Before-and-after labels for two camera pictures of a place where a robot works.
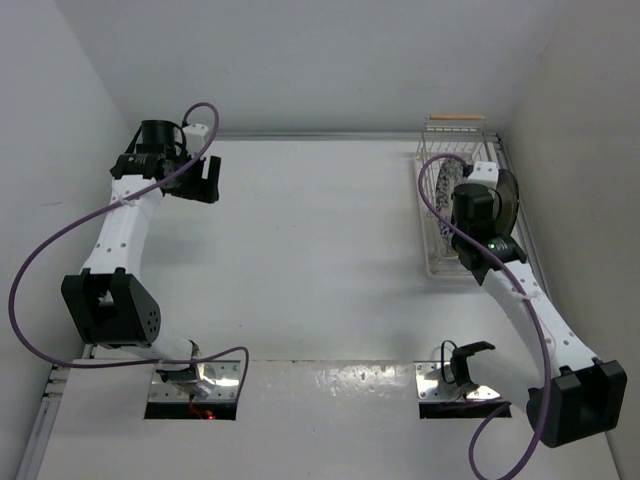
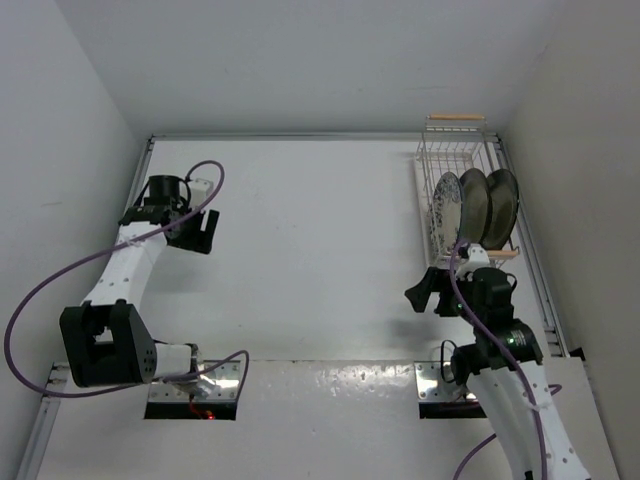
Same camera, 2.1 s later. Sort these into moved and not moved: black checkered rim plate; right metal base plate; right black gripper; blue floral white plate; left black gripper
Moved: blue floral white plate; right black gripper; left black gripper
Not moved: black checkered rim plate; right metal base plate
